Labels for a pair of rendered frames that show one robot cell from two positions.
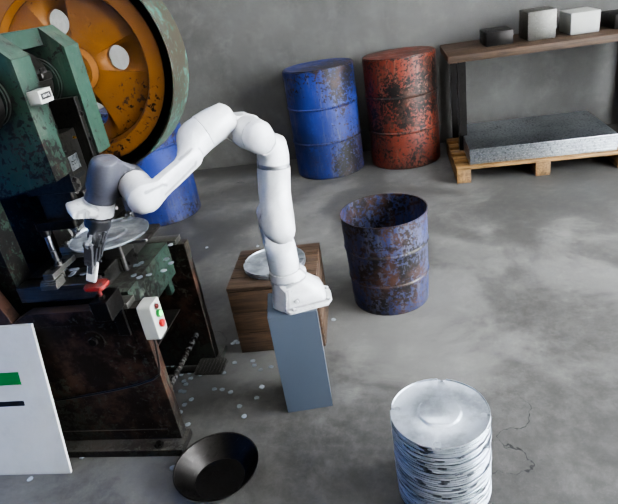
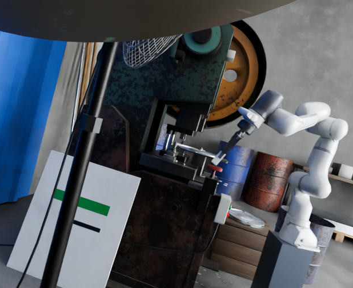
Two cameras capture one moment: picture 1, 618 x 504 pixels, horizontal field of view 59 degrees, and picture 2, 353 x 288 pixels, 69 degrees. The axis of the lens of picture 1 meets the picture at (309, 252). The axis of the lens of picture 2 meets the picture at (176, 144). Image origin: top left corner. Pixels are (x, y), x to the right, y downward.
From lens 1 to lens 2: 121 cm
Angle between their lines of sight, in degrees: 23
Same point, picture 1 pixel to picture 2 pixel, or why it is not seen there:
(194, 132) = (316, 107)
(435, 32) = (289, 156)
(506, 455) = not seen: outside the picture
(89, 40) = not seen: hidden behind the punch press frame
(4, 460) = not seen: hidden behind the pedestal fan
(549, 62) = (336, 191)
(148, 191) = (298, 120)
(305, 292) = (309, 237)
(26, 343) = (129, 189)
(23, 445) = (77, 263)
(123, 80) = (227, 86)
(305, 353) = (292, 280)
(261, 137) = (345, 128)
